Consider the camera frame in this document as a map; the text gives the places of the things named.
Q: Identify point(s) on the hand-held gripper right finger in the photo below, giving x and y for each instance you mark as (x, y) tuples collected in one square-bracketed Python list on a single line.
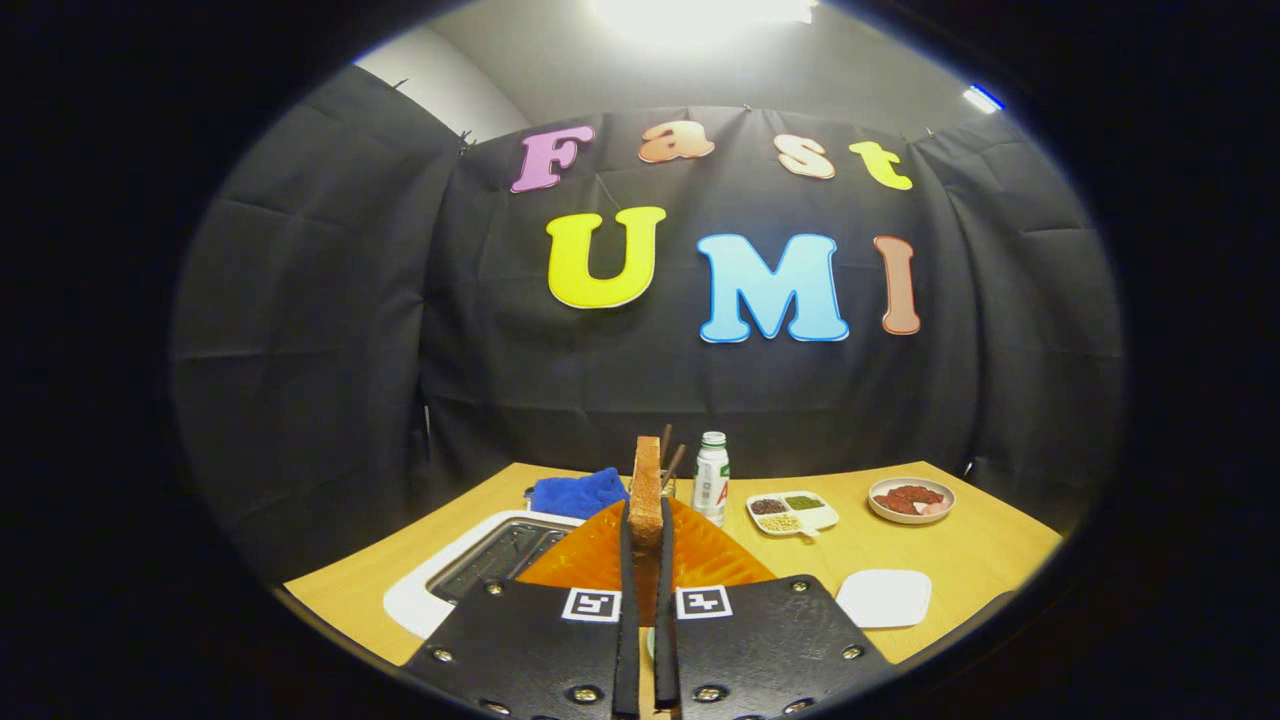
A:
[(770, 650)]

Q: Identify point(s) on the pile of yellow soybeans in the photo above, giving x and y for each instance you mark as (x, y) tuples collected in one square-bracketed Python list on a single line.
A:
[(780, 523)]

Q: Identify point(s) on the black backdrop cloth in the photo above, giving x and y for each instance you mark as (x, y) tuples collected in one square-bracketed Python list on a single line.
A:
[(400, 350)]

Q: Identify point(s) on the small ceiling light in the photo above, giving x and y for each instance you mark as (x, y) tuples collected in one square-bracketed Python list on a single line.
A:
[(983, 98)]

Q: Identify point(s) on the white square plate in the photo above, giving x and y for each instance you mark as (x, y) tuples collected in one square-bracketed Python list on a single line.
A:
[(885, 598)]

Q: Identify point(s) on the white divided dish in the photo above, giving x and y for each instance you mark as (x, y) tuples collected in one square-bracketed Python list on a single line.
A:
[(822, 516)]

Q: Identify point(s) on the red meat slice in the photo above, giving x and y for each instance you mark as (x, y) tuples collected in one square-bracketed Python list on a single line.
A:
[(890, 503), (920, 494)]

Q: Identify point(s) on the white toaster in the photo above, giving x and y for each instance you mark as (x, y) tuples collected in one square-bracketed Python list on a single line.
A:
[(410, 600)]

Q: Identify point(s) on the pile of green beans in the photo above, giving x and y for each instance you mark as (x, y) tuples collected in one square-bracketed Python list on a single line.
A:
[(803, 502)]

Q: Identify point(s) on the white drink bottle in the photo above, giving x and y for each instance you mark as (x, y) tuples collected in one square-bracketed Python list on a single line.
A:
[(712, 480)]

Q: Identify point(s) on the white round bowl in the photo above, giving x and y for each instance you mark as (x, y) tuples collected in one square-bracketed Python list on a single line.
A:
[(905, 515)]

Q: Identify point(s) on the pile of dark beans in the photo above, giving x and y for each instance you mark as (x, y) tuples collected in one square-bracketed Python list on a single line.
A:
[(768, 506)]

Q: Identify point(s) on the toasted bread slice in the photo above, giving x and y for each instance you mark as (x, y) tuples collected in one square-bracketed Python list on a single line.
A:
[(646, 490)]

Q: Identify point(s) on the brown chopstick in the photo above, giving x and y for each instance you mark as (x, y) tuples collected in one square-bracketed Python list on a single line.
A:
[(676, 465), (666, 445)]

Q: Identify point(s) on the blue cloth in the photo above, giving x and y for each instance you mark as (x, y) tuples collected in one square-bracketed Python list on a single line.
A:
[(575, 493)]

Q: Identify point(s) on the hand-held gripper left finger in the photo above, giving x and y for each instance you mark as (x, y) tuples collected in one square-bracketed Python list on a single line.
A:
[(520, 650)]

